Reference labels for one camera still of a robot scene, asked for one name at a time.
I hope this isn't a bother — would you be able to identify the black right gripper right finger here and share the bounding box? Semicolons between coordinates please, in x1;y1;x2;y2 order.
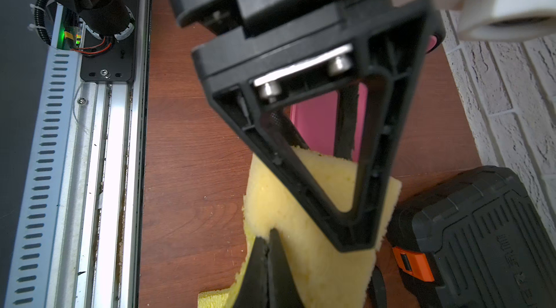
268;228;304;307

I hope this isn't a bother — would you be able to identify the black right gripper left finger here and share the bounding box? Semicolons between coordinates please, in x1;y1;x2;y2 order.
233;237;269;308

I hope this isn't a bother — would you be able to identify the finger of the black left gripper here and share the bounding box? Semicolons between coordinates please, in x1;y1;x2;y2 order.
334;85;359;160
192;0;437;252

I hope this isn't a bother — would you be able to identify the black plastic tool case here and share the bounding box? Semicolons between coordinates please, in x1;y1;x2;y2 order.
387;166;555;307

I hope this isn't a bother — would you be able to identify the aluminium front rail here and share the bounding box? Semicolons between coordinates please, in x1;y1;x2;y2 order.
0;0;155;308

